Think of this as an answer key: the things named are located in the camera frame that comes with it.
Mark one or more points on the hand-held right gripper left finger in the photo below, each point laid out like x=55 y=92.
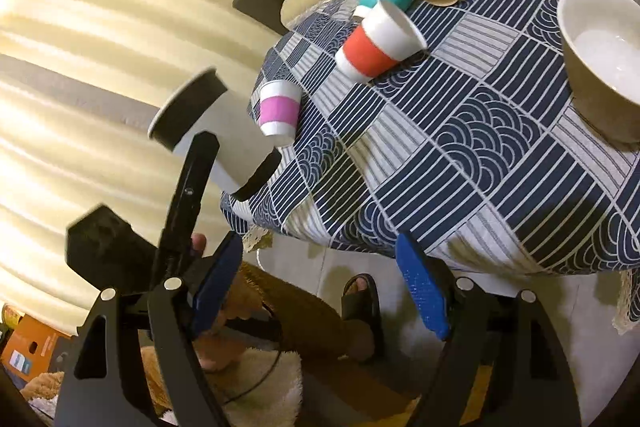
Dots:
x=216 y=292

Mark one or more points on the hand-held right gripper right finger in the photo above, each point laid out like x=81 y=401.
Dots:
x=422 y=292

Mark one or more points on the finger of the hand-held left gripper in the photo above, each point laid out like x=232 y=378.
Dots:
x=187 y=192

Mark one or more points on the white cup with black rim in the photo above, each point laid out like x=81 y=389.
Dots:
x=235 y=127

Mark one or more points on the white cup with pink band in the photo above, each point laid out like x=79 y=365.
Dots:
x=277 y=109

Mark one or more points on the white cup with red band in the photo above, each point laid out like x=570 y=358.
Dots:
x=365 y=49

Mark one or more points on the person's left hand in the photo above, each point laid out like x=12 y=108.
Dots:
x=198 y=244

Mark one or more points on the black sandal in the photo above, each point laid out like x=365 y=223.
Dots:
x=360 y=312

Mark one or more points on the person's foot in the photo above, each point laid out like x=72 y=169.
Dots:
x=362 y=343

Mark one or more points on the person's leg in brown pants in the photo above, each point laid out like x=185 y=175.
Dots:
x=310 y=327

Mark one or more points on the orange cardboard box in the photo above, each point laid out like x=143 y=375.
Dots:
x=35 y=342

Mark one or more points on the white fluffy rug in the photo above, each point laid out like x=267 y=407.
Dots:
x=270 y=402

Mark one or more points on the brown plush cloth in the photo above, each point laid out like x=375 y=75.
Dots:
x=42 y=387

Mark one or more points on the blue patterned tablecloth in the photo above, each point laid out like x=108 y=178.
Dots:
x=450 y=132

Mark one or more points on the dark grey cushion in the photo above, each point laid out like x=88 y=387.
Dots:
x=260 y=2

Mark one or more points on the cream curtain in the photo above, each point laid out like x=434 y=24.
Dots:
x=100 y=7

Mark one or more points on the beige ceramic bowl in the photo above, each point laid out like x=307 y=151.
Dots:
x=590 y=82

